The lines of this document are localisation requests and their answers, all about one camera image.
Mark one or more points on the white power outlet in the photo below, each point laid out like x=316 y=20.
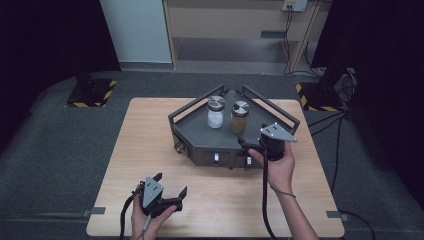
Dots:
x=295 y=5

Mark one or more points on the beige wooden shelf unit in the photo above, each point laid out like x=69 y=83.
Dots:
x=230 y=23

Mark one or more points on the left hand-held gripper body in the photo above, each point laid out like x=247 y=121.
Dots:
x=151 y=195

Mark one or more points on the white panel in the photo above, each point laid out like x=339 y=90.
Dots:
x=136 y=30

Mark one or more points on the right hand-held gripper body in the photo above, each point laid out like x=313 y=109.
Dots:
x=275 y=141

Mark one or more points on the glass jar of white powder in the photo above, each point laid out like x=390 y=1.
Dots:
x=215 y=116

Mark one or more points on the dark curtain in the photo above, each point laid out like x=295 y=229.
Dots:
x=50 y=36
x=383 y=66

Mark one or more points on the black stand with striped base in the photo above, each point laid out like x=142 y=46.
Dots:
x=320 y=95
x=90 y=91

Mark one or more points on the dark grey seasoning rack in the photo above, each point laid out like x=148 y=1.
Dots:
x=200 y=133

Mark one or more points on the person's right hand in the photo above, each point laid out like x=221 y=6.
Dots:
x=280 y=171

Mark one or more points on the person's left hand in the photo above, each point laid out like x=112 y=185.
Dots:
x=146 y=225

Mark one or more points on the glass jar of brown powder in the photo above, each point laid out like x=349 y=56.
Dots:
x=239 y=120

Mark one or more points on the thin wrist band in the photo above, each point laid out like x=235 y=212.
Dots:
x=286 y=193

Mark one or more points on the grey tape strip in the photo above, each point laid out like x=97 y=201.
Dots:
x=336 y=215
x=94 y=211

